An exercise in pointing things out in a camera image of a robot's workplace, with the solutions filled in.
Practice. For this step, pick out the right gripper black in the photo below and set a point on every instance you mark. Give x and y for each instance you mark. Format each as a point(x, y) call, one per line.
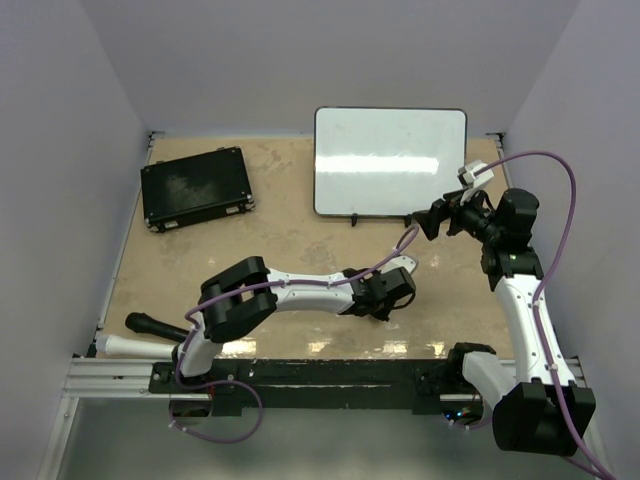
point(430, 220)

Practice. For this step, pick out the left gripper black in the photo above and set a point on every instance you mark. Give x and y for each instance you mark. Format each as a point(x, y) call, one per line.
point(383, 313)

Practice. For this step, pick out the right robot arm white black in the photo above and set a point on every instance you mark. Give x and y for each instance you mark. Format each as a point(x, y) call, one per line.
point(538, 408)

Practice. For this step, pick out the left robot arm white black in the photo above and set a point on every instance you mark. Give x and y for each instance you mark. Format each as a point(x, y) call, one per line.
point(235, 302)

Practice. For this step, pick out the black flat case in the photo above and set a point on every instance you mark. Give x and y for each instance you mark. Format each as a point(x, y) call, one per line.
point(195, 189)

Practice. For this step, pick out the black white eraser tool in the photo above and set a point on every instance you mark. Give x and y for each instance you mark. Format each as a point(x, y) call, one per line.
point(151, 339)

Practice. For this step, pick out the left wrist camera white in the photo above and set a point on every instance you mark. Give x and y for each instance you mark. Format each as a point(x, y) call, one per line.
point(405, 261)

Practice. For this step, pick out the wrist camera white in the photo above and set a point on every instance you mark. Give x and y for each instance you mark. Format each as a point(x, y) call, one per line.
point(405, 261)
point(474, 177)

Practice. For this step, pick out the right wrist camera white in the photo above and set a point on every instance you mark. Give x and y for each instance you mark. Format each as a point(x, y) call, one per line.
point(474, 177)

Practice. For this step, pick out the white whiteboard with dark frame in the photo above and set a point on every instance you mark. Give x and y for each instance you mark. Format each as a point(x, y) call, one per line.
point(385, 162)

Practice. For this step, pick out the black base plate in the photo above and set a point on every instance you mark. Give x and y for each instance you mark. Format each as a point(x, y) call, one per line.
point(424, 387)

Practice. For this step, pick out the aluminium front rail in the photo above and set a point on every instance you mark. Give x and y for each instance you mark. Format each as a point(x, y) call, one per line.
point(97, 378)

